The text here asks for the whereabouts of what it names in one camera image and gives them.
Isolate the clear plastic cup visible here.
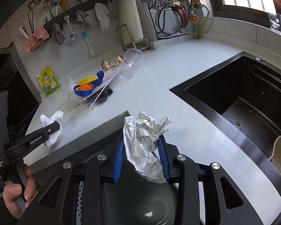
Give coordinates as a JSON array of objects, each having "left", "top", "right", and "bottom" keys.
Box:
[{"left": 117, "top": 48, "right": 144, "bottom": 79}]

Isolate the yellow green refill pouch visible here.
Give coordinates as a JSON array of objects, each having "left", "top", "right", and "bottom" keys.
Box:
[{"left": 38, "top": 66, "right": 60, "bottom": 97}]

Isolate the white tissue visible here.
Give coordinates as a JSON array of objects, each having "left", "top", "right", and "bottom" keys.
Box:
[{"left": 40, "top": 110, "right": 64, "bottom": 147}]

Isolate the pot lid with brown handle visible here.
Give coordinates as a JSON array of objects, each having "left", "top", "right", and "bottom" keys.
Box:
[{"left": 155, "top": 1, "right": 188, "bottom": 36}]

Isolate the red white snack wrapper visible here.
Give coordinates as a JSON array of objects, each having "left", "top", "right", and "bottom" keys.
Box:
[{"left": 101, "top": 55, "right": 123, "bottom": 70}]

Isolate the dark grey rag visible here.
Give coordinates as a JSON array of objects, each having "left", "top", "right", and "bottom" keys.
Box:
[{"left": 97, "top": 85, "right": 113, "bottom": 103}]

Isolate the white grid paper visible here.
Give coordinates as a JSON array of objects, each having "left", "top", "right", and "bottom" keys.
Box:
[{"left": 123, "top": 111, "right": 173, "bottom": 183}]

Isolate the steel cutting board stand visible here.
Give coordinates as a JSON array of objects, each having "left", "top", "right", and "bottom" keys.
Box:
[{"left": 116, "top": 24, "right": 150, "bottom": 51}]

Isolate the black wall hook rail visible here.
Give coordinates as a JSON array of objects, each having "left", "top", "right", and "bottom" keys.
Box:
[{"left": 43, "top": 0, "right": 113, "bottom": 32}]

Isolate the blue white bottle brush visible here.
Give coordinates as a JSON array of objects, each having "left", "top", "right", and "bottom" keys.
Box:
[{"left": 81, "top": 28, "right": 96, "bottom": 57}]

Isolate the trash bin with bag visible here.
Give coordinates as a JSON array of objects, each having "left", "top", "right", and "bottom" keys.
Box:
[{"left": 76, "top": 163, "right": 206, "bottom": 225}]

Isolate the pink printed receipt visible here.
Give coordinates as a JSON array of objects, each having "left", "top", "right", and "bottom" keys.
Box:
[{"left": 73, "top": 68, "right": 117, "bottom": 108}]

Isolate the yellowish gas hose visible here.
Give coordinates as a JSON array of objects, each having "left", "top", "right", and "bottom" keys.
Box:
[{"left": 193, "top": 0, "right": 212, "bottom": 39}]

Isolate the blue lanyard strap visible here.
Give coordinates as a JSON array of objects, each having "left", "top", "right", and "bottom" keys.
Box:
[{"left": 73, "top": 70, "right": 105, "bottom": 98}]

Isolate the pink wavy sponge cloth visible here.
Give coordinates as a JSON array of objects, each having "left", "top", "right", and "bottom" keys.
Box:
[{"left": 23, "top": 27, "right": 50, "bottom": 53}]

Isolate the person's left hand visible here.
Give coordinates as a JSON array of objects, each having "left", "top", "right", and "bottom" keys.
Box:
[{"left": 2, "top": 164, "right": 38, "bottom": 219}]

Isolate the orange fruit peel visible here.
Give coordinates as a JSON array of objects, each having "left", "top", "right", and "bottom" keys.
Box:
[{"left": 76, "top": 83, "right": 93, "bottom": 92}]

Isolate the white hanging cloth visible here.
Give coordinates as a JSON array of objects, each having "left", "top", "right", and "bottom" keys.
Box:
[{"left": 94, "top": 3, "right": 110, "bottom": 32}]

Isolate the clear glass mug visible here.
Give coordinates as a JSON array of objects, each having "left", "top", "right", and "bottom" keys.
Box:
[{"left": 268, "top": 13, "right": 281, "bottom": 35}]

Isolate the grey purple hanging cloth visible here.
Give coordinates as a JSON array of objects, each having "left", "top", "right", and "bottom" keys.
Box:
[{"left": 53, "top": 23, "right": 66, "bottom": 45}]

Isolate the white cutting board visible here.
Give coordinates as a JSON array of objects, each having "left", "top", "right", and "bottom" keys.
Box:
[{"left": 116, "top": 0, "right": 144, "bottom": 41}]

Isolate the black oven appliance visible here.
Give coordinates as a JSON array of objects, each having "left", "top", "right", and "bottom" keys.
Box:
[{"left": 0, "top": 42, "right": 41, "bottom": 142}]

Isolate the steel ladle spoon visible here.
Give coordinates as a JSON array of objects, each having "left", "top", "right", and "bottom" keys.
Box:
[{"left": 64, "top": 15, "right": 78, "bottom": 40}]

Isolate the black wall rack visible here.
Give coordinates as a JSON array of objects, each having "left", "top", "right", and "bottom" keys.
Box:
[{"left": 140, "top": 0, "right": 192, "bottom": 40}]

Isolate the yellow plastic lid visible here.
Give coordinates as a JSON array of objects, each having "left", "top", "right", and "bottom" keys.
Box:
[{"left": 76, "top": 75, "right": 97, "bottom": 85}]

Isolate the black kitchen sink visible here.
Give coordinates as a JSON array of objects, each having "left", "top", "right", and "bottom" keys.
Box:
[{"left": 171, "top": 52, "right": 281, "bottom": 196}]

